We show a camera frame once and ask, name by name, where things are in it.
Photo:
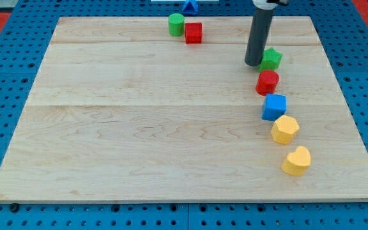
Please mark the green cylinder block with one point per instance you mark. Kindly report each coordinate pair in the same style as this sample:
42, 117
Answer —
176, 22

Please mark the blue triangle block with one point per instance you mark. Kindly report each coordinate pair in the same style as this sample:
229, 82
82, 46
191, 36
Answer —
190, 7

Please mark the wooden board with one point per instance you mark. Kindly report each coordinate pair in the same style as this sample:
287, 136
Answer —
120, 111

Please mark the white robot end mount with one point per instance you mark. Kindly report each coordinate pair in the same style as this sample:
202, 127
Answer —
269, 4

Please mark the blue cube block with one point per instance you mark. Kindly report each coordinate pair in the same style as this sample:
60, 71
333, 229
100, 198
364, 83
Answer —
274, 106

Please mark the red star block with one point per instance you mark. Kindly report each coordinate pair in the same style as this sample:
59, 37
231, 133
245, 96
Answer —
193, 32

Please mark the green star block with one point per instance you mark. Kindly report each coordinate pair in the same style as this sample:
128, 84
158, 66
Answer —
271, 60

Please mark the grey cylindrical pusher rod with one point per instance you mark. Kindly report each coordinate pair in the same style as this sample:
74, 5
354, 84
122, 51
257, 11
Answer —
259, 30

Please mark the yellow hexagon block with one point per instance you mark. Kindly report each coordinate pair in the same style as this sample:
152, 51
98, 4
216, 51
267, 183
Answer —
284, 129

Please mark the yellow heart block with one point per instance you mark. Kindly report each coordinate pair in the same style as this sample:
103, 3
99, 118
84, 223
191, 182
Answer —
297, 163

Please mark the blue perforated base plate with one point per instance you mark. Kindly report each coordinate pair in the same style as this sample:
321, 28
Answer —
23, 41

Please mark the red cylinder block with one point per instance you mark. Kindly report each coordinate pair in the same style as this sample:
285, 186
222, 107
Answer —
267, 82

